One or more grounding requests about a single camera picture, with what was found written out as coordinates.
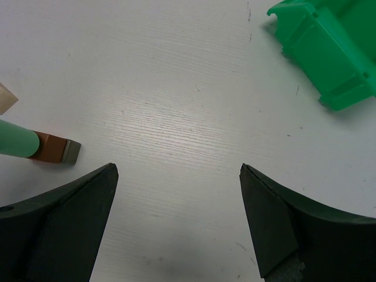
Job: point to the brown wood block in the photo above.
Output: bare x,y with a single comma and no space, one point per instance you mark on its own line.
51,148

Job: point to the beige wood cylinder block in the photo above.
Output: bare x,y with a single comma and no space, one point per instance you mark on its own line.
7,99

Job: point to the green plastic bin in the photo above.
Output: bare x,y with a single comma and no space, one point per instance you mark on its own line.
333,42

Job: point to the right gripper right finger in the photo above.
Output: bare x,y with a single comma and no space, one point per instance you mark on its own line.
296,238

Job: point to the olive wood block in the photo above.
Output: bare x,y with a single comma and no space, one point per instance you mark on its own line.
71,152

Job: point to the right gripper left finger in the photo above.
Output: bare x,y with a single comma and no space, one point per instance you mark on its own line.
55,236

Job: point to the green wood cylinder block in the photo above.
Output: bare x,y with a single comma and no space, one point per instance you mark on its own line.
17,141

